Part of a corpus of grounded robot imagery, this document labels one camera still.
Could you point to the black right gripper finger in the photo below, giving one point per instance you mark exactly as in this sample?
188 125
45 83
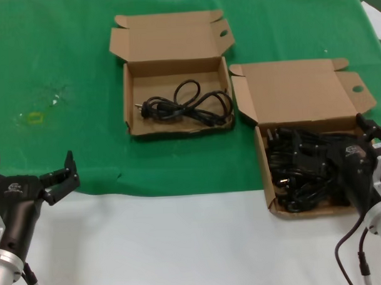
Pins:
373 130
308 160

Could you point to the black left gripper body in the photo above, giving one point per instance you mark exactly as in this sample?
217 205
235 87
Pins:
20 200

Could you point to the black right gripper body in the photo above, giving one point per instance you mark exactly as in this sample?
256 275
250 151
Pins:
354 174

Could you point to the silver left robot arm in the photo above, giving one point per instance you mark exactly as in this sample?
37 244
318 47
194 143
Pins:
4 271

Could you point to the cardboard box with torn rim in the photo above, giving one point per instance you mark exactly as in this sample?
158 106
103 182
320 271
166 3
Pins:
171 33

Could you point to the white scrap bits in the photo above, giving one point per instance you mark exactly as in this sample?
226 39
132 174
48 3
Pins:
54 102

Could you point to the white paper sheet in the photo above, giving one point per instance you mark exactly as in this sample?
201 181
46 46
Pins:
377 20

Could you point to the green table cloth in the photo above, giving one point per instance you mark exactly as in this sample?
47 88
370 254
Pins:
65 43

